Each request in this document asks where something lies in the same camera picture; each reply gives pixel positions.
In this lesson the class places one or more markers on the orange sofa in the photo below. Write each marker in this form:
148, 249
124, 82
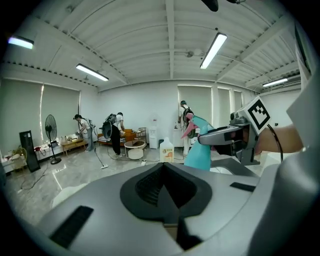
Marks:
128, 136

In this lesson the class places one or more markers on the teal and pink spray bottle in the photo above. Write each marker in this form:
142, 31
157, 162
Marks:
198, 157

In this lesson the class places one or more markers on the long ceiling light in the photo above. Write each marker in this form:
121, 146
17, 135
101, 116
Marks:
20, 42
275, 82
213, 50
92, 72

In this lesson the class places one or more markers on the black standing fan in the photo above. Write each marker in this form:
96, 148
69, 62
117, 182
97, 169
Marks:
50, 125

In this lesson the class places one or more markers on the low white cabinet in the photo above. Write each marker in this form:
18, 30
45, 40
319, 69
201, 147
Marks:
46, 152

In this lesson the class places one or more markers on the black tower appliance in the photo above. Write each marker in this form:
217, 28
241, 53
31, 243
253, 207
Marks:
30, 152

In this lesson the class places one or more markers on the ceiling dome sensor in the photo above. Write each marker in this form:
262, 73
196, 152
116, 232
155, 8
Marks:
190, 54

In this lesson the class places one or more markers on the metal shelf cart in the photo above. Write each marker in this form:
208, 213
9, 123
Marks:
142, 132

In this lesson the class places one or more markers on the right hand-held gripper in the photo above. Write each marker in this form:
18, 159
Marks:
257, 113

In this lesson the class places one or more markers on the white power strip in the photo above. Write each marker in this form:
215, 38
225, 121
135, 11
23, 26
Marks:
104, 166
143, 163

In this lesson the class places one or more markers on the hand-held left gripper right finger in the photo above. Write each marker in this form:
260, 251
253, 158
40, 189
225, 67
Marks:
195, 195

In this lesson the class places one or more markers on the person's right forearm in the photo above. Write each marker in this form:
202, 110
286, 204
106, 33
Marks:
282, 138

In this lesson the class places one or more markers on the round coffee table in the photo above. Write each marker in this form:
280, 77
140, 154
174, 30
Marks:
135, 150

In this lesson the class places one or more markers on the low wooden table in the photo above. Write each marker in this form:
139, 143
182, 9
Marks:
73, 145

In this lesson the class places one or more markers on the white water dispenser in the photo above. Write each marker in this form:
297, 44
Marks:
153, 135

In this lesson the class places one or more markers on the small yellow fan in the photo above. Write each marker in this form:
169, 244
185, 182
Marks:
19, 155

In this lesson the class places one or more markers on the white jug orange label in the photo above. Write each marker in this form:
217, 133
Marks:
166, 152

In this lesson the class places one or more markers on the grey roller blind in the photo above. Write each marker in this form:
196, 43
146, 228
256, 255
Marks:
197, 100
237, 101
223, 105
61, 107
20, 112

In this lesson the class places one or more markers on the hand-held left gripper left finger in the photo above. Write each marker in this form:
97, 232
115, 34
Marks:
140, 195

